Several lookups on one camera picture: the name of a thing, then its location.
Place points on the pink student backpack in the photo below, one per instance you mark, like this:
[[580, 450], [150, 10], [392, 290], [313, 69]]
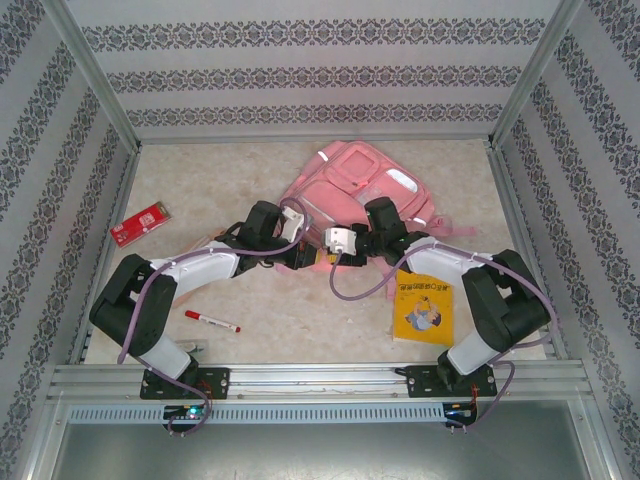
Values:
[[350, 170]]

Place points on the beige pink pencil case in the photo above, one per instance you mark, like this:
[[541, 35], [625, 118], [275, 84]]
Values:
[[205, 242]]

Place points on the yellow picture book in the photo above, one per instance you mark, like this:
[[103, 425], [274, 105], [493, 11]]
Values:
[[424, 310]]

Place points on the red stationery package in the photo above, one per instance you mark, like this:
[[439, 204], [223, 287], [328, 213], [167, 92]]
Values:
[[141, 224]]

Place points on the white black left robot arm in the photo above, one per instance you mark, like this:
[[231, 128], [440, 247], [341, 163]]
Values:
[[200, 267]]

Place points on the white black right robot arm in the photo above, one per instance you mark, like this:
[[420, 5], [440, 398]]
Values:
[[440, 260]]

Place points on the red white marker pen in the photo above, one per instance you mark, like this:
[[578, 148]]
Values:
[[212, 322]]

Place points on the circuit board with blue light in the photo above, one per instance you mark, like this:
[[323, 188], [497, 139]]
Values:
[[460, 413]]

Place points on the circuit board with green light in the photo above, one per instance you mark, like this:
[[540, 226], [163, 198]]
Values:
[[190, 412]]

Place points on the grey metal panel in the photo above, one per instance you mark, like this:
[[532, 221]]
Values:
[[320, 452]]

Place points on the aluminium frame bar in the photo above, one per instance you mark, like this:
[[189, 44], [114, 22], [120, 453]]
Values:
[[525, 240], [107, 250], [310, 139]]

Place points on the aluminium mounting rail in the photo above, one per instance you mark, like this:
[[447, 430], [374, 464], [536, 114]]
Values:
[[320, 375]]

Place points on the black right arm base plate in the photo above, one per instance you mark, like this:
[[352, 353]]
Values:
[[420, 382]]

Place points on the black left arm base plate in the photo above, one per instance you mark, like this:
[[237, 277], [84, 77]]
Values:
[[217, 382]]

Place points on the aluminium frame post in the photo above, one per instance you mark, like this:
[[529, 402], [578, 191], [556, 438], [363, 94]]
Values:
[[537, 70], [90, 70]]

